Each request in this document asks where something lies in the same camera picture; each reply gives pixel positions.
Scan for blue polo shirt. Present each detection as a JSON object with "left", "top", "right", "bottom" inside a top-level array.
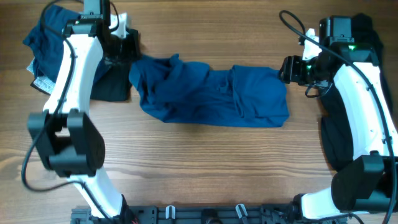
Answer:
[{"left": 129, "top": 54, "right": 289, "bottom": 128}]

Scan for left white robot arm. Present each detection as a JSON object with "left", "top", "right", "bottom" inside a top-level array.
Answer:
[{"left": 27, "top": 18, "right": 140, "bottom": 223}]

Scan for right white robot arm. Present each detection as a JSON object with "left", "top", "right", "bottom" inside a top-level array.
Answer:
[{"left": 279, "top": 42, "right": 397, "bottom": 221}]

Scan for folded black garment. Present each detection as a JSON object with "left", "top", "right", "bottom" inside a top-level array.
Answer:
[{"left": 30, "top": 27, "right": 141, "bottom": 103}]

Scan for folded dark blue garment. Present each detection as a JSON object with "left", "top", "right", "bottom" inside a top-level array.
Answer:
[{"left": 22, "top": 4, "right": 109, "bottom": 85}]

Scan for folded light grey garment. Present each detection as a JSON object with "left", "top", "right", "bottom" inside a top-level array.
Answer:
[{"left": 26, "top": 58, "right": 55, "bottom": 95}]

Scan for black garment with white logo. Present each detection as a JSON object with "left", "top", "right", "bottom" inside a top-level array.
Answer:
[{"left": 320, "top": 13, "right": 393, "bottom": 171}]

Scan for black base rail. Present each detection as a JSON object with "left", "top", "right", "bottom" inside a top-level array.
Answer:
[{"left": 70, "top": 204, "right": 348, "bottom": 224}]

